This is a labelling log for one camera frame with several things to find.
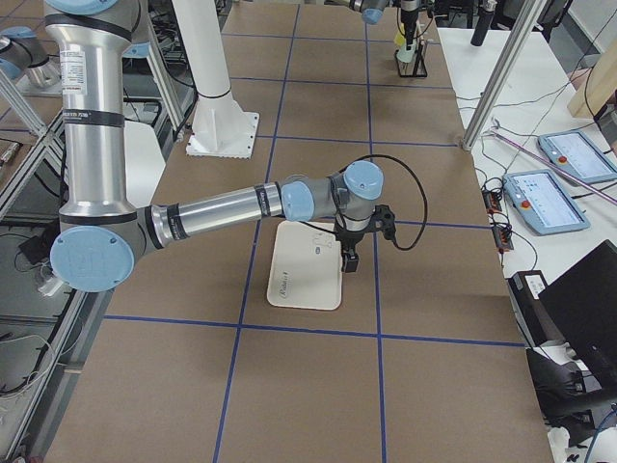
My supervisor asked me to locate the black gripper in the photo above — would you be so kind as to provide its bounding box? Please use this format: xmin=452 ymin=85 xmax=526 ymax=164
xmin=335 ymin=222 xmax=365 ymax=273
xmin=399 ymin=0 xmax=420 ymax=48

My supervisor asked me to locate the light green plastic cup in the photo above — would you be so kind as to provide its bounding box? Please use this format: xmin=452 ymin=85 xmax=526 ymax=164
xmin=396 ymin=45 xmax=416 ymax=65

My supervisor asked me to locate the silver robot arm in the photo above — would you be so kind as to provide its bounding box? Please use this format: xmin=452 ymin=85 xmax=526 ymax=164
xmin=45 ymin=1 xmax=387 ymax=292
xmin=340 ymin=0 xmax=420 ymax=46

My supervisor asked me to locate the second grey robot arm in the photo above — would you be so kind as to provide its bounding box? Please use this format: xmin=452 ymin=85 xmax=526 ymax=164
xmin=1 ymin=26 xmax=62 ymax=95

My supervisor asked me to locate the yellow plastic cup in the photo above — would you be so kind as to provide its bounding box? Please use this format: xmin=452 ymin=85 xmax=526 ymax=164
xmin=394 ymin=33 xmax=406 ymax=47

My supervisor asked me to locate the cream rabbit print tray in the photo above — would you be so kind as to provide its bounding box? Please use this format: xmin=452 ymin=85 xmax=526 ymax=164
xmin=266 ymin=221 xmax=342 ymax=311

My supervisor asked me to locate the black cylinder bottle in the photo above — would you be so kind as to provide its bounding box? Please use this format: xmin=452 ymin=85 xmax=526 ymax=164
xmin=470 ymin=0 xmax=497 ymax=47

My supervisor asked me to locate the pink metal rod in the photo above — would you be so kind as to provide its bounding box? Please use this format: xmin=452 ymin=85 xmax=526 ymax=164
xmin=491 ymin=130 xmax=617 ymax=205

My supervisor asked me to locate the red terminal block near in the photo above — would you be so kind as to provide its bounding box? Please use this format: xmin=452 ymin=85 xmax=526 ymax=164
xmin=492 ymin=222 xmax=514 ymax=254

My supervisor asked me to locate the red terminal block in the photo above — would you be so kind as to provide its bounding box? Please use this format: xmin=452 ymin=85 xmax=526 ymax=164
xmin=482 ymin=189 xmax=503 ymax=214
xmin=492 ymin=222 xmax=514 ymax=254

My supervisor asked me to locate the red terminal block far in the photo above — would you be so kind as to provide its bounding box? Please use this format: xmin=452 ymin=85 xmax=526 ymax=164
xmin=482 ymin=189 xmax=503 ymax=214

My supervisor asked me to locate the black box with label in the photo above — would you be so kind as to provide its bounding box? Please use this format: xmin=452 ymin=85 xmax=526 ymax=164
xmin=507 ymin=270 xmax=550 ymax=345

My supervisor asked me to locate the near blue teach pendant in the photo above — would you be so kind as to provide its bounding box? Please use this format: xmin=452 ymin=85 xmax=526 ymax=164
xmin=503 ymin=170 xmax=590 ymax=235

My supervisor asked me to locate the blue teach pendant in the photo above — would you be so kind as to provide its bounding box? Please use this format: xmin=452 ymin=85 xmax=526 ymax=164
xmin=503 ymin=170 xmax=590 ymax=235
xmin=537 ymin=130 xmax=616 ymax=184

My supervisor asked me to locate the far blue teach pendant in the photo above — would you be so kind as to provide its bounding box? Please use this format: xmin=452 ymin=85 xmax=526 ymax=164
xmin=537 ymin=130 xmax=616 ymax=184

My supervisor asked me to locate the white plastic chair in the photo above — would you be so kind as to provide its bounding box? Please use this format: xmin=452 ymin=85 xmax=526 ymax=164
xmin=96 ymin=122 xmax=165 ymax=225

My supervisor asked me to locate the black laptop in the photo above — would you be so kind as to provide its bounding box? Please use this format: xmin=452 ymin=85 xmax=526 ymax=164
xmin=539 ymin=239 xmax=616 ymax=387

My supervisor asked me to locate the white power strip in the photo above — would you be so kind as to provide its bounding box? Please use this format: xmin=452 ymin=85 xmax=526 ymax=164
xmin=38 ymin=269 xmax=65 ymax=297

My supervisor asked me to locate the black wire cup rack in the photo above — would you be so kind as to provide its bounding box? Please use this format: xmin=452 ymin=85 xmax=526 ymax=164
xmin=394 ymin=40 xmax=428 ymax=78

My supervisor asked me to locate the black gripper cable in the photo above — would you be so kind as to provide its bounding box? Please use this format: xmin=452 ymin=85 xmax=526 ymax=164
xmin=332 ymin=153 xmax=429 ymax=251

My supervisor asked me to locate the aluminium frame post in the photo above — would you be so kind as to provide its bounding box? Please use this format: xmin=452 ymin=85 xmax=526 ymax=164
xmin=462 ymin=0 xmax=546 ymax=151

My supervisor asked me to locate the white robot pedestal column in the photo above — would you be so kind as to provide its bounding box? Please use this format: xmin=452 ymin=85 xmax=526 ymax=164
xmin=173 ymin=0 xmax=259 ymax=158

